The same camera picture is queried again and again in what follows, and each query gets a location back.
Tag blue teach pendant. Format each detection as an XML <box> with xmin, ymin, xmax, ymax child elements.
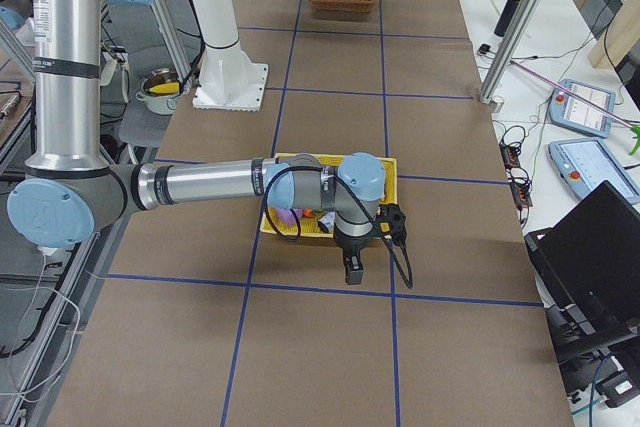
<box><xmin>548</xmin><ymin>138</ymin><xmax>639</xmax><ymax>204</ymax></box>
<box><xmin>548</xmin><ymin>78</ymin><xmax>616</xmax><ymax>138</ymax></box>

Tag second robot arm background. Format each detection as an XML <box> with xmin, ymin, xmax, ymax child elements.
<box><xmin>1</xmin><ymin>0</ymin><xmax>33</xmax><ymax>31</ymax></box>

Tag lower blue teach pendant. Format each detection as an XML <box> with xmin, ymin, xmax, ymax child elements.
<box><xmin>548</xmin><ymin>138</ymin><xmax>639</xmax><ymax>204</ymax></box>

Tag upper blue teach pendant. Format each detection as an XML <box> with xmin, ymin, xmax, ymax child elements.
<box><xmin>548</xmin><ymin>78</ymin><xmax>616</xmax><ymax>138</ymax></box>

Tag white enamel pot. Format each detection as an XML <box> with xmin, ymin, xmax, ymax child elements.
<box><xmin>135</xmin><ymin>68</ymin><xmax>180</xmax><ymax>116</ymax></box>

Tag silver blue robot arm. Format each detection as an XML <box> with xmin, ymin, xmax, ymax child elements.
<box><xmin>7</xmin><ymin>0</ymin><xmax>385</xmax><ymax>285</ymax></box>

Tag small black adapter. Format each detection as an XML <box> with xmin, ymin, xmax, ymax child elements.
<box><xmin>478</xmin><ymin>44</ymin><xmax>491</xmax><ymax>56</ymax></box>

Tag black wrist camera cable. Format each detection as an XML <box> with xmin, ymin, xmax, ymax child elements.
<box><xmin>263</xmin><ymin>164</ymin><xmax>415</xmax><ymax>291</ymax></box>

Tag black labelled can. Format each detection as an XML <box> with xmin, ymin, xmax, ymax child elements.
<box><xmin>317</xmin><ymin>212</ymin><xmax>336</xmax><ymax>234</ymax></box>

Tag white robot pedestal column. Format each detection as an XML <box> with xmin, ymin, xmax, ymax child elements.
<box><xmin>192</xmin><ymin>0</ymin><xmax>269</xmax><ymax>112</ymax></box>

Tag yellow plastic basket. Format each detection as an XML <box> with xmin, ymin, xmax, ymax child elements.
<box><xmin>260</xmin><ymin>152</ymin><xmax>398</xmax><ymax>239</ymax></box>

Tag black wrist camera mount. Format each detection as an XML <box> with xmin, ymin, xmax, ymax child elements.
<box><xmin>376</xmin><ymin>203</ymin><xmax>407</xmax><ymax>247</ymax></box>

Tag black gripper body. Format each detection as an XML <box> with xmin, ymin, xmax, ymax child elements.
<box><xmin>334</xmin><ymin>230</ymin><xmax>373</xmax><ymax>267</ymax></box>

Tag pink rod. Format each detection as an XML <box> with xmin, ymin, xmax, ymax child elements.
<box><xmin>509</xmin><ymin>60</ymin><xmax>639</xmax><ymax>135</ymax></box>

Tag purple foam cube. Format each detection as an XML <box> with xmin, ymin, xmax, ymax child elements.
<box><xmin>274</xmin><ymin>207</ymin><xmax>298</xmax><ymax>226</ymax></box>

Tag aluminium profile post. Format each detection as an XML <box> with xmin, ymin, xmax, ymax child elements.
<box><xmin>478</xmin><ymin>0</ymin><xmax>541</xmax><ymax>113</ymax></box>

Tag black water bottle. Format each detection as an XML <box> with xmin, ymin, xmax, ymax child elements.
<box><xmin>494</xmin><ymin>0</ymin><xmax>520</xmax><ymax>38</ymax></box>

